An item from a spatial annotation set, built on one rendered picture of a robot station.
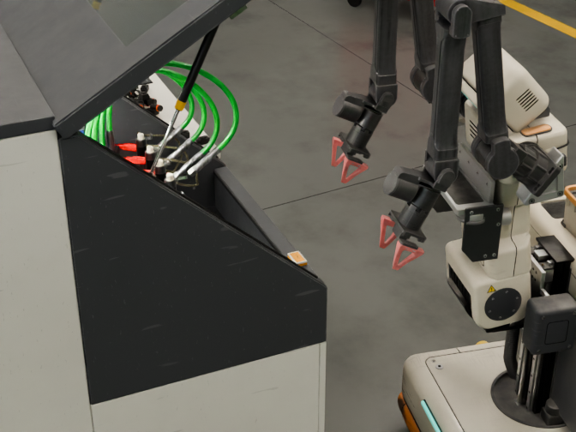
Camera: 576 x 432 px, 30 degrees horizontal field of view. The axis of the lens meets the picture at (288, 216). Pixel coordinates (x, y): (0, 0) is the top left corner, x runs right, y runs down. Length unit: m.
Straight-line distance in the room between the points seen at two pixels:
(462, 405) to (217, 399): 0.94
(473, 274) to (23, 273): 1.21
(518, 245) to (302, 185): 2.20
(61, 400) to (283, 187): 2.63
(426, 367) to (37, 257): 1.53
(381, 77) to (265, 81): 3.21
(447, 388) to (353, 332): 0.75
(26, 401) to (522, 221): 1.31
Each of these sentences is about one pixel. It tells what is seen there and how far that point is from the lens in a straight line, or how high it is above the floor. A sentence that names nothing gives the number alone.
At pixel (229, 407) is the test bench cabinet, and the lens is 2.60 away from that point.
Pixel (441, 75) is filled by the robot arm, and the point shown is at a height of 1.45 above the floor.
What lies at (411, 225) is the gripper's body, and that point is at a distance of 2.49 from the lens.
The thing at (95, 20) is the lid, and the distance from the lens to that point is 2.31.
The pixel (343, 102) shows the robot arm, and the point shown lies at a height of 1.21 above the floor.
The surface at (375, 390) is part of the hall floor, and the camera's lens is 3.71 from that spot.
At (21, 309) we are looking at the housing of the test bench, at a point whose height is 1.09.
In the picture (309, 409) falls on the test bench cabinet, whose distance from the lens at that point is 2.71.
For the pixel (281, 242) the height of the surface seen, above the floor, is 0.95.
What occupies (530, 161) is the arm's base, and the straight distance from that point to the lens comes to 2.52.
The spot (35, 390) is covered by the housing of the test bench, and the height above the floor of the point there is 0.87.
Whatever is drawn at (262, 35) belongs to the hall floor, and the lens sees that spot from 6.59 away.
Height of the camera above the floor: 2.37
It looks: 31 degrees down
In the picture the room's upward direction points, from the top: straight up
